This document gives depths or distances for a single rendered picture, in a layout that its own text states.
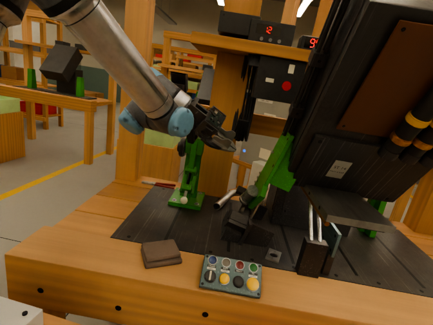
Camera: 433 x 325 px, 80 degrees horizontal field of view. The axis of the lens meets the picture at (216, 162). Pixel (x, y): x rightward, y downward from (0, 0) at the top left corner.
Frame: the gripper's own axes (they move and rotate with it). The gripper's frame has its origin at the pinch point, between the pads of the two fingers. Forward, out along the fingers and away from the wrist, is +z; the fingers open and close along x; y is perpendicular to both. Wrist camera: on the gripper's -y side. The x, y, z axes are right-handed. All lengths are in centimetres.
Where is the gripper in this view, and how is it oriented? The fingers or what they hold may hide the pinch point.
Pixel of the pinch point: (231, 149)
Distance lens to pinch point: 85.9
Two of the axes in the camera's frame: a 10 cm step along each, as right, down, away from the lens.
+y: 5.0, -3.4, -7.9
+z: 7.8, 5.8, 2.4
